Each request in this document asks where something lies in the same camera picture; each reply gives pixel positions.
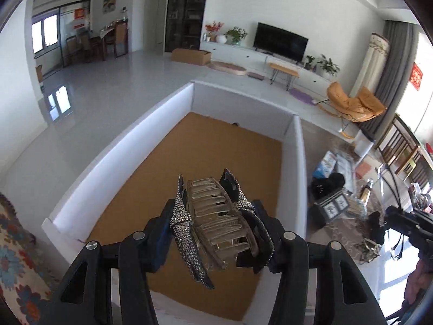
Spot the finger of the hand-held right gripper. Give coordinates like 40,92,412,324
385,206,411,232

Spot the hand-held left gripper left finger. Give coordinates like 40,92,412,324
39,199,176,325

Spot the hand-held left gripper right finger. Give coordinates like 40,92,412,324
252,199,388,325

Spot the rhinestone hair claw clip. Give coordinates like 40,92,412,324
171,168,275,290

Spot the black cloth bundle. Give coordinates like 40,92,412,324
310,173,346,207

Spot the blue and white carton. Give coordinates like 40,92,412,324
313,152,339,179

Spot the white foam board box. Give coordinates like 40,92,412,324
41,80,308,322

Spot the person's right forearm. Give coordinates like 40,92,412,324
402,254,433,315

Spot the brown patterned glass desktop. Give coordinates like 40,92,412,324
301,122,420,325

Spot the small black object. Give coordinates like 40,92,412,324
367,212,386,246

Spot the metal key bunch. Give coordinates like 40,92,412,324
362,239,381,263

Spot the dark wooden slatted chair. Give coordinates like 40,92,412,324
377,115,433,190

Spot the black box with white panels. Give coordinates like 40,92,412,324
313,191,350,227

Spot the white air purifier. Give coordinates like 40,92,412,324
353,130,376,158

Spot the orange rocking chair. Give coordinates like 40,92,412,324
318,82,388,139

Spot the patterned floral blanket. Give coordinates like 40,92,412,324
0,193,61,325

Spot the red window decoration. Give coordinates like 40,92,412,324
411,63,423,90

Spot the grey curtain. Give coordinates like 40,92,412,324
359,20,420,143

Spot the round purple floor mat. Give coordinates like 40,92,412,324
289,88,319,105

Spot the covered standing air conditioner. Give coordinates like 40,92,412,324
350,33,391,99

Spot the large leafy potted plant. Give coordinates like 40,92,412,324
316,54,340,77

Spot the round wooden floor cushion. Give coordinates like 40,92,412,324
207,61,247,77

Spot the large cardboard box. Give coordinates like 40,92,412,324
171,48,212,66

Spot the wooden bench with metal legs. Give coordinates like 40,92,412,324
268,63,300,90

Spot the white television cabinet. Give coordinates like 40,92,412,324
199,39,339,89

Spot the wooden dining chair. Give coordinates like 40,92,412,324
113,22,129,58
66,35,85,65

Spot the wooden dining table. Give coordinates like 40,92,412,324
90,27,116,58

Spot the black flat television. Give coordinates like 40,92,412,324
254,22,309,62

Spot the red flower vase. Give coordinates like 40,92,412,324
205,21,224,41

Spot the bushy green potted plant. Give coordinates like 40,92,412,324
225,26,248,46

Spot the dark glass display cabinet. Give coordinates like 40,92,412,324
165,0,210,53

